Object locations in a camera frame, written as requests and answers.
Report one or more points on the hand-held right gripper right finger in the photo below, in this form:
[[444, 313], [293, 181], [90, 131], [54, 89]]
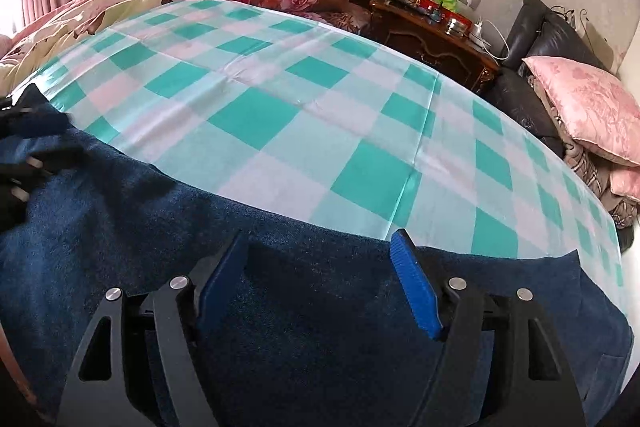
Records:
[[415, 282]]

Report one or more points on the green white checked tablecloth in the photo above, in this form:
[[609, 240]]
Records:
[[300, 117]]

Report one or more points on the dark wooden nightstand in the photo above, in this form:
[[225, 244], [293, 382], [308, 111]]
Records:
[[435, 47]]

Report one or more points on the white charger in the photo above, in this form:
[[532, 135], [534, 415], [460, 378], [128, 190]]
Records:
[[478, 32]]

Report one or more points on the round metal tin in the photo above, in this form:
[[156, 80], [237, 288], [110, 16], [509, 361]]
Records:
[[458, 27]]

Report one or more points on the small pink floral pillow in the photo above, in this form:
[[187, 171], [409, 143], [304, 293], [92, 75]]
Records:
[[627, 184]]

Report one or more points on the blue denim pants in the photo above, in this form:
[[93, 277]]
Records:
[[325, 357]]

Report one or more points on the black leather armchair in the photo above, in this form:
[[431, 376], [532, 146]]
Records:
[[525, 107]]

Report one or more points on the large pink floral pillow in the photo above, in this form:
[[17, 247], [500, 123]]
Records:
[[590, 107]]

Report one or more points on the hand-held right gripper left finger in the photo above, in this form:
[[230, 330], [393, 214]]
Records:
[[220, 282]]

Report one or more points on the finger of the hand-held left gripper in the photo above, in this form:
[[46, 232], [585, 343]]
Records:
[[40, 119], [30, 167]]

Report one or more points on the beige plaid blanket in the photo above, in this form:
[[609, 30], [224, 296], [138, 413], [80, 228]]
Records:
[[585, 167]]

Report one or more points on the green plastic bag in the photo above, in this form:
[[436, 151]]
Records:
[[445, 2]]

